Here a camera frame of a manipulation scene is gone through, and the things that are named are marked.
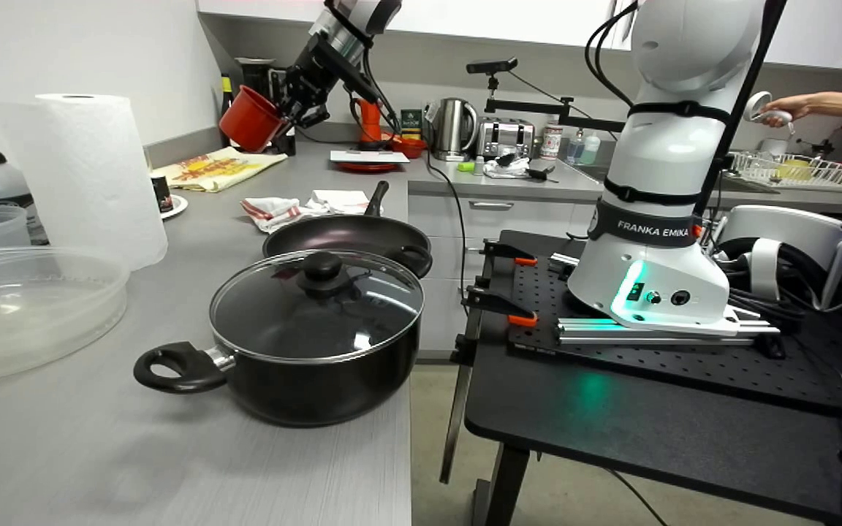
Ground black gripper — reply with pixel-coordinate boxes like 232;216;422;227
278;36;371;132

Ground red mug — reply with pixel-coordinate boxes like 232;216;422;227
216;84;289;156

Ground small clear cup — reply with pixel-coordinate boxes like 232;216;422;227
742;89;796;132

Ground person's hand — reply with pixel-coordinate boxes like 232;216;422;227
761;91;825;122

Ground red moka pot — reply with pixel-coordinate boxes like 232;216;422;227
349;94;390;151

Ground red plate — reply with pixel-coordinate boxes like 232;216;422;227
328;146;414;175

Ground crumpled white cloth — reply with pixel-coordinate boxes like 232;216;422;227
303;186;371;219

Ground white towel with red stripes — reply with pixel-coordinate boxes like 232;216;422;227
240;192;309;236

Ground small red cup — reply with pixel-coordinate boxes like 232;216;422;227
395;132;430;160

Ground black frying pan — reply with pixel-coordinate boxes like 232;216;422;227
261;178;436;281

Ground steel electric kettle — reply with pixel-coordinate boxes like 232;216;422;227
428;97;483;163

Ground small white plate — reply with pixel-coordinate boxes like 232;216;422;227
153;192;191;221

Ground dark spice jar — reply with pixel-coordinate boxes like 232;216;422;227
153;173;176;216

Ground steel toaster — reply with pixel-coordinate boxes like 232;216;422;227
477;116;539;163

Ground white upper cabinets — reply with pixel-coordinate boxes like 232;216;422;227
195;0;842;77

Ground glass pot lid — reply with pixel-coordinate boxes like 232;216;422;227
204;245;428;368

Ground white paper towel roll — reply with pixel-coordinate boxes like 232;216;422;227
0;91;170;274

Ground black clamp with orange tip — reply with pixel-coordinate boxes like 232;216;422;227
463;284;543;334
477;236;580;271

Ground black cooking pot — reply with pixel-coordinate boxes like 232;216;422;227
132;289;428;430

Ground plastic bottle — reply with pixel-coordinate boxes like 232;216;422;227
563;125;604;170

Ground black breadboard table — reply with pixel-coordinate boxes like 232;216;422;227
439;227;842;526

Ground white VR headset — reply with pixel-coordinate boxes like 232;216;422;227
714;201;842;314

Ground dish rack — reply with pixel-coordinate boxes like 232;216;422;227
730;141;842;192

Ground camera on black stand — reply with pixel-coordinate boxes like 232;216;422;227
466;55;628;132

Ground silver mounting rail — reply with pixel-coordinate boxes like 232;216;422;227
555;314;784;352

